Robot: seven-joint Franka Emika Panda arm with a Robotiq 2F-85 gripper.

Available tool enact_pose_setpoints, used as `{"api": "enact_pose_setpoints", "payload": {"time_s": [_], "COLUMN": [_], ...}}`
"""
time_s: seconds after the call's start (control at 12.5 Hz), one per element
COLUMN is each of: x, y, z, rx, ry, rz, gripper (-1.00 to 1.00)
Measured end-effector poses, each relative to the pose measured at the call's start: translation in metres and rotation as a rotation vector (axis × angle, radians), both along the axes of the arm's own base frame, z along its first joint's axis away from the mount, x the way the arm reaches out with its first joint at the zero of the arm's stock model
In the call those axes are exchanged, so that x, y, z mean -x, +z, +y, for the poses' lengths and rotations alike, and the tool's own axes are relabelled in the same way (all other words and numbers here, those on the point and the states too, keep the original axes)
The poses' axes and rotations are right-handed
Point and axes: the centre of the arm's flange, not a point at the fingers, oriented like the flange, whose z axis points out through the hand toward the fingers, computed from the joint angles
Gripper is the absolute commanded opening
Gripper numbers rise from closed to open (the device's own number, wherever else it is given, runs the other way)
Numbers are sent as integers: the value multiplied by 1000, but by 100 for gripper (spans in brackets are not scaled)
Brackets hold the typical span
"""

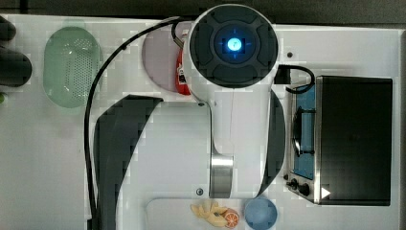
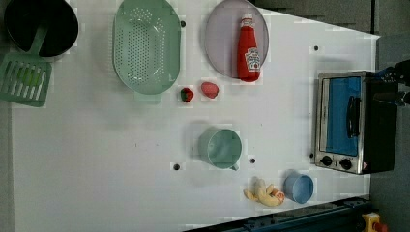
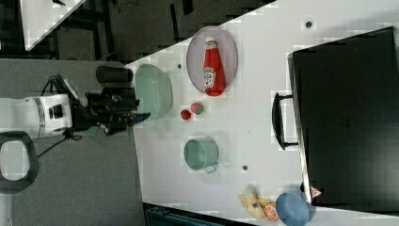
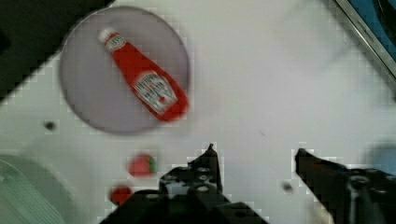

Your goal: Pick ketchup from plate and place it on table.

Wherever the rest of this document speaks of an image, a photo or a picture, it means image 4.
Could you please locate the green perforated colander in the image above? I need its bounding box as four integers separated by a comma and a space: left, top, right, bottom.
0, 155, 81, 224

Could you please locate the red ketchup bottle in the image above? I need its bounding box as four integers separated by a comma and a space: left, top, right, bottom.
98, 28, 189, 121

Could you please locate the grey round plate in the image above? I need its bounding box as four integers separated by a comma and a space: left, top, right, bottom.
59, 7, 191, 135

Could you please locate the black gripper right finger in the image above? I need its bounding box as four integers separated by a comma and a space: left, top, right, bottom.
294, 148, 396, 224

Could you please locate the small red toy strawberry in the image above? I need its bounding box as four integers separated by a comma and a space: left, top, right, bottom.
109, 186, 133, 205

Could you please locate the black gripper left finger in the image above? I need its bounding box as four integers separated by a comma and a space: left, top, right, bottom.
100, 146, 268, 224

